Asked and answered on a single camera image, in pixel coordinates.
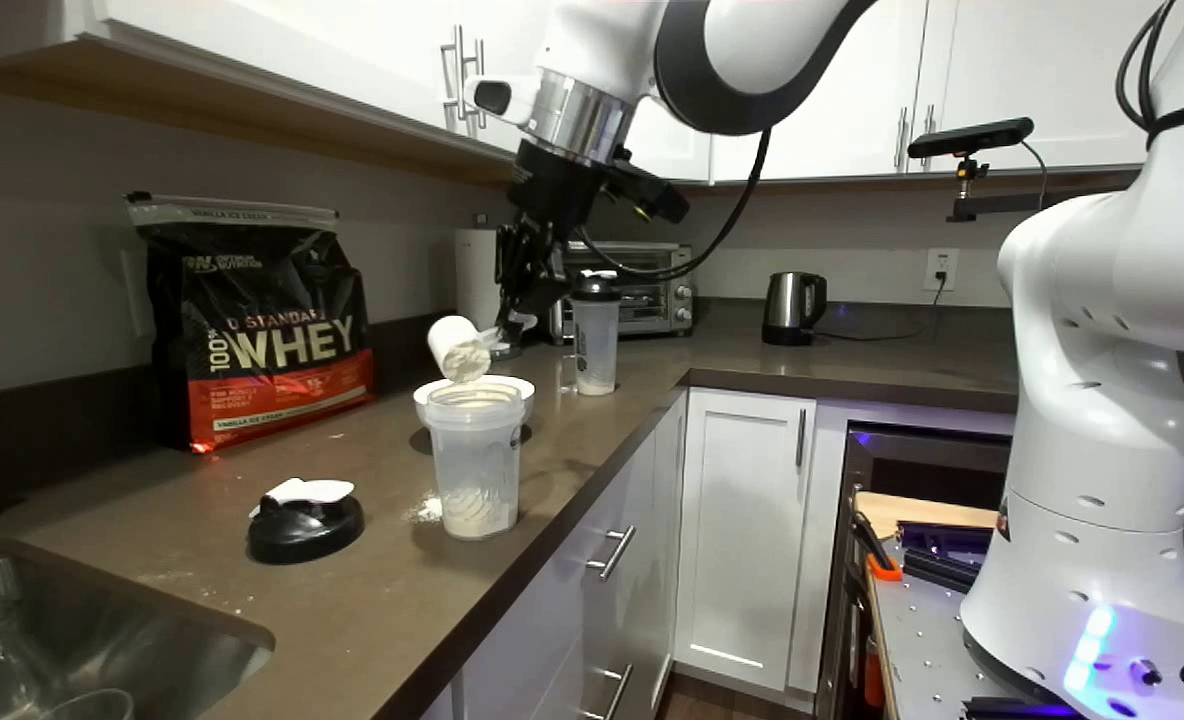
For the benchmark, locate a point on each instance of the light wood board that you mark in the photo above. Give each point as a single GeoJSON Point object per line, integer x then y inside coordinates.
{"type": "Point", "coordinates": [926, 508]}

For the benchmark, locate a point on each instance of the steel electric kettle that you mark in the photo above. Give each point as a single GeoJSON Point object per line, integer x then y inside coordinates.
{"type": "Point", "coordinates": [792, 308]}

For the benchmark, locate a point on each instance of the clear open shaker bottle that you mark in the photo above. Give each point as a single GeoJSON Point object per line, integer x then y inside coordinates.
{"type": "Point", "coordinates": [474, 464]}

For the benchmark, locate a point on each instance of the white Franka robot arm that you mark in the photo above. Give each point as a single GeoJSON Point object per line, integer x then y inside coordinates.
{"type": "Point", "coordinates": [1112, 403]}

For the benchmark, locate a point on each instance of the perforated metal robot table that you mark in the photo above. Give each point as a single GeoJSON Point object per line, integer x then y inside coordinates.
{"type": "Point", "coordinates": [938, 652]}

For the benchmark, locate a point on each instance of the black aluminium rail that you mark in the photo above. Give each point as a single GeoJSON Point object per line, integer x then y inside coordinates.
{"type": "Point", "coordinates": [944, 555]}

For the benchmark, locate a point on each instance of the white wall outlet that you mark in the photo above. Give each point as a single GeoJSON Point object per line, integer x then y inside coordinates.
{"type": "Point", "coordinates": [940, 265]}

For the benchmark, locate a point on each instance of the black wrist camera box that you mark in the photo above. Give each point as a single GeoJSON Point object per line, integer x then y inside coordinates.
{"type": "Point", "coordinates": [606, 183]}

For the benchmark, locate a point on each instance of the white upper kitchen cabinets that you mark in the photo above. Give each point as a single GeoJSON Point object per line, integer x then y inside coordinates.
{"type": "Point", "coordinates": [994, 66]}

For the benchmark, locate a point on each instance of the shaker bottle with black lid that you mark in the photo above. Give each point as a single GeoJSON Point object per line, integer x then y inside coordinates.
{"type": "Point", "coordinates": [597, 340]}

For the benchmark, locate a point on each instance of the black camera on stand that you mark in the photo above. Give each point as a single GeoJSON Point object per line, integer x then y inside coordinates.
{"type": "Point", "coordinates": [974, 136]}

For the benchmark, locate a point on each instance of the grey lower kitchen cabinets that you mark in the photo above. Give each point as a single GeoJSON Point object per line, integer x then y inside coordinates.
{"type": "Point", "coordinates": [745, 535]}

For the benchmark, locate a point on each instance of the white paper towel roll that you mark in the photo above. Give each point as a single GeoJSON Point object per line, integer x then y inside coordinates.
{"type": "Point", "coordinates": [474, 265]}

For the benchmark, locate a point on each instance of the black orange clamp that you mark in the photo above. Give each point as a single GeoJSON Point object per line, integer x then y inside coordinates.
{"type": "Point", "coordinates": [882, 550]}

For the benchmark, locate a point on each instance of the black undercounter appliance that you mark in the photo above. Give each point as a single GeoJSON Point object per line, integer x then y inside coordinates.
{"type": "Point", "coordinates": [926, 460]}

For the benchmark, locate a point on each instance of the loose black shaker lid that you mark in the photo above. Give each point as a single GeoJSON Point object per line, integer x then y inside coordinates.
{"type": "Point", "coordinates": [306, 527]}

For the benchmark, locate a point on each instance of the black whey protein bag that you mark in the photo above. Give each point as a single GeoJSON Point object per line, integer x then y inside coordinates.
{"type": "Point", "coordinates": [259, 347]}

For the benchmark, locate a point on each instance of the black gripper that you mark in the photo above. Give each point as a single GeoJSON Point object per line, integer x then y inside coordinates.
{"type": "Point", "coordinates": [538, 245]}

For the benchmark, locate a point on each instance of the clear plastic powder scoop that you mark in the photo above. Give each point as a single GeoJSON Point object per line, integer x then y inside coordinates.
{"type": "Point", "coordinates": [457, 347]}

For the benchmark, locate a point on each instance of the stainless steel sink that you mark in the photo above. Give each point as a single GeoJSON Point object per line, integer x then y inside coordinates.
{"type": "Point", "coordinates": [84, 642]}

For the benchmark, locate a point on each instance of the silver toaster oven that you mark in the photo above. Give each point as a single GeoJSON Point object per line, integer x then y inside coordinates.
{"type": "Point", "coordinates": [658, 295]}

